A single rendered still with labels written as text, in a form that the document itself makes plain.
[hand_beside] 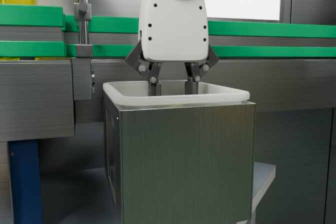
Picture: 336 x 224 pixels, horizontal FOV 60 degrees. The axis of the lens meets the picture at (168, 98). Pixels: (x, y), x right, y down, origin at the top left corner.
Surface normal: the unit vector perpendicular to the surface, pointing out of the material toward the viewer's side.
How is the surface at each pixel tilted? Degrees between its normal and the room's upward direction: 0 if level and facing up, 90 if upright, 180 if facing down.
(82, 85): 90
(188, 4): 89
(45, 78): 90
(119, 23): 90
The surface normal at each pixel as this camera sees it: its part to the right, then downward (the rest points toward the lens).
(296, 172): 0.29, 0.13
